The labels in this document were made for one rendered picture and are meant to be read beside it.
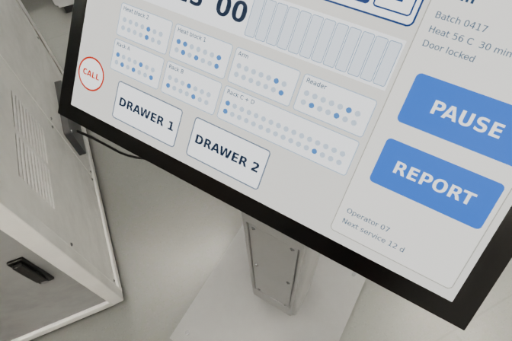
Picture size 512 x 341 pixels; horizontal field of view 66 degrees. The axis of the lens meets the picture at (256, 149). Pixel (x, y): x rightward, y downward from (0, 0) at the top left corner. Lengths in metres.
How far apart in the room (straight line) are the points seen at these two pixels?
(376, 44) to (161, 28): 0.22
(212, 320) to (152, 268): 0.29
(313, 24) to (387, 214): 0.19
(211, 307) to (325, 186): 1.01
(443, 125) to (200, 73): 0.24
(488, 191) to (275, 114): 0.20
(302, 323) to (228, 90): 1.02
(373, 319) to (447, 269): 1.02
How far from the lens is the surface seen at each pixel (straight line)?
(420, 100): 0.36
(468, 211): 0.38
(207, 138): 0.43
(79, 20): 0.53
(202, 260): 1.44
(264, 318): 1.34
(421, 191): 0.38
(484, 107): 0.36
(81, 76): 0.54
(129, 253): 1.52
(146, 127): 0.48
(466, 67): 0.36
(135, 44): 0.48
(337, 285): 1.38
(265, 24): 0.39
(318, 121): 0.38
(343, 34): 0.37
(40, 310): 1.31
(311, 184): 0.39
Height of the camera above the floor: 1.35
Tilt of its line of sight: 56 degrees down
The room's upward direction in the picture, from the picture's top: 3 degrees counter-clockwise
